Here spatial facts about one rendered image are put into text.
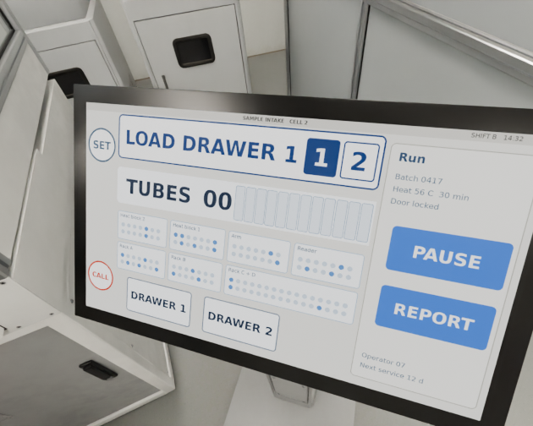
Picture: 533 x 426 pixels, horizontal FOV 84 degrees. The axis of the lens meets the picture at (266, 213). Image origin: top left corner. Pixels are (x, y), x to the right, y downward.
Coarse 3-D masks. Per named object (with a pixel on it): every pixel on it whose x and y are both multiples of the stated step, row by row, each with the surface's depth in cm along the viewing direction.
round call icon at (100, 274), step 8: (88, 264) 40; (96, 264) 39; (104, 264) 39; (112, 264) 39; (88, 272) 40; (96, 272) 39; (104, 272) 39; (112, 272) 39; (88, 280) 40; (96, 280) 40; (104, 280) 39; (112, 280) 39; (96, 288) 40; (104, 288) 39; (112, 288) 39
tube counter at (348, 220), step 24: (216, 192) 33; (240, 192) 32; (264, 192) 31; (288, 192) 31; (216, 216) 33; (240, 216) 33; (264, 216) 32; (288, 216) 31; (312, 216) 30; (336, 216) 30; (360, 216) 29; (360, 240) 29
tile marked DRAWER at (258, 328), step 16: (208, 304) 35; (224, 304) 35; (240, 304) 34; (208, 320) 36; (224, 320) 35; (240, 320) 34; (256, 320) 34; (272, 320) 33; (224, 336) 35; (240, 336) 35; (256, 336) 34; (272, 336) 34
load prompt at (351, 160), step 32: (128, 128) 35; (160, 128) 34; (192, 128) 33; (224, 128) 32; (256, 128) 31; (288, 128) 30; (160, 160) 34; (192, 160) 33; (224, 160) 32; (256, 160) 31; (288, 160) 30; (320, 160) 29; (352, 160) 28
